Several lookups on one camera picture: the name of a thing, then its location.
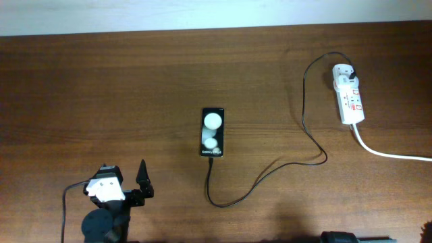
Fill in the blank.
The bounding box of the black smartphone with lit screen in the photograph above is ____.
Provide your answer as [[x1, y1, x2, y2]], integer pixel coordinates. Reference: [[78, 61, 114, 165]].
[[199, 107, 225, 157]]

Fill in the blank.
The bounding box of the black charging cable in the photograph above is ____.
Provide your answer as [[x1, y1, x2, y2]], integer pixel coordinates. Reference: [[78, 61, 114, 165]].
[[205, 51, 357, 209]]

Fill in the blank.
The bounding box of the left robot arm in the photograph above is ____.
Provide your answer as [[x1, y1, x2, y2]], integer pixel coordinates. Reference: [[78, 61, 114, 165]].
[[81, 160, 154, 242]]

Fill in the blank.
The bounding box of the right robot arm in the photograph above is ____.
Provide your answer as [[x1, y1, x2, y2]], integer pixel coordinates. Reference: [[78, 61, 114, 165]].
[[319, 221, 431, 243]]

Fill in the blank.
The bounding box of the white USB charger plug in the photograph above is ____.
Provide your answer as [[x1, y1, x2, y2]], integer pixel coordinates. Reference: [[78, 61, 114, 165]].
[[332, 64, 359, 91]]

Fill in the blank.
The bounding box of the white power strip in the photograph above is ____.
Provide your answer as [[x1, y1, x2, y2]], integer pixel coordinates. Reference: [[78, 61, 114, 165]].
[[333, 76, 365, 125]]

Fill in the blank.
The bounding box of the white power strip cord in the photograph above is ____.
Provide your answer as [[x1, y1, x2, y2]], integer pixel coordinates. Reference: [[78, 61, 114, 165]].
[[350, 123, 432, 163]]

